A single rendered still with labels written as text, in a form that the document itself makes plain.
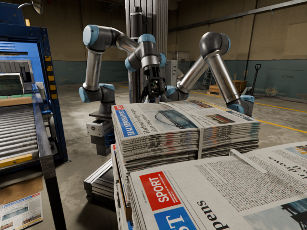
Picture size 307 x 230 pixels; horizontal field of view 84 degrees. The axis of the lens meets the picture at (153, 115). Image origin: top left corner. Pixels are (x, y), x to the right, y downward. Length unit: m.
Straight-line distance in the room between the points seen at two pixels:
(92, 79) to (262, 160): 1.11
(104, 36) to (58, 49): 8.66
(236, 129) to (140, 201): 0.34
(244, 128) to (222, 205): 0.31
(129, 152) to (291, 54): 6.95
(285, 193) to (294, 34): 7.01
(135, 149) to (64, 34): 9.60
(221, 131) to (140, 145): 0.21
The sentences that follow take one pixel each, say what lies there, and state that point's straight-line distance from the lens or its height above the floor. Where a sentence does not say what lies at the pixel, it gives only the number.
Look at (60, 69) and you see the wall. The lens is 9.74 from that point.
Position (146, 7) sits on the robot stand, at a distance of 1.43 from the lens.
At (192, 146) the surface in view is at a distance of 0.43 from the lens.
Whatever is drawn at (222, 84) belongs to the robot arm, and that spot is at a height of 1.10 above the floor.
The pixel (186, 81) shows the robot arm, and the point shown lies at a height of 1.09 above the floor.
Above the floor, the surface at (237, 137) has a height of 1.02.
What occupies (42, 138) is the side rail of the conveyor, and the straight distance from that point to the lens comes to 1.15.
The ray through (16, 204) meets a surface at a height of 0.01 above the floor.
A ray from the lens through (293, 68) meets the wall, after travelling 7.11.
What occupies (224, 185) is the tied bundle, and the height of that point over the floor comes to 1.06.
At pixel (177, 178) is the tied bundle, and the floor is 1.06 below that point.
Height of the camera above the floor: 1.21
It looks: 17 degrees down
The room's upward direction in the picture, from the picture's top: straight up
